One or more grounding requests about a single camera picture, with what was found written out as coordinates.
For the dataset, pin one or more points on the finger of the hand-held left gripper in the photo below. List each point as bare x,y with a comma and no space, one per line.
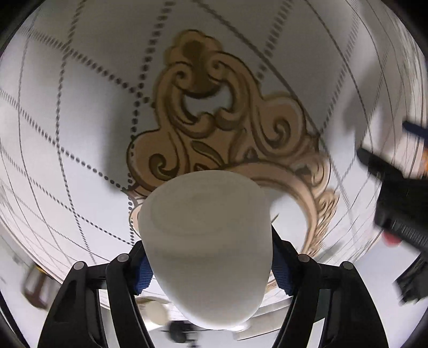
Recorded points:
378,160
414,129

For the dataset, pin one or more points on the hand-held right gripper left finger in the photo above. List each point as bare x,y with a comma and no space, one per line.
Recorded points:
143,275

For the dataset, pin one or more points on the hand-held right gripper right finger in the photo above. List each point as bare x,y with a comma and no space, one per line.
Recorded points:
281,271

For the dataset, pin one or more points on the white cup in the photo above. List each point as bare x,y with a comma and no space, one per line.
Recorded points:
204,251

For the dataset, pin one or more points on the black swivel chair base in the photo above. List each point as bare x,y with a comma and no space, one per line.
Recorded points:
180,332

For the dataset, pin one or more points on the dark cloth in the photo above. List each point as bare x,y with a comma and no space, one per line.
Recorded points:
414,284

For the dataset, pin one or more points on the brown wooden chair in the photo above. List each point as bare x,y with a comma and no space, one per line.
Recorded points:
37,287

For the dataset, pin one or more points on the white tablecloth with gold ornament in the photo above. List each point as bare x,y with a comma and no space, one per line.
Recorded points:
83,100

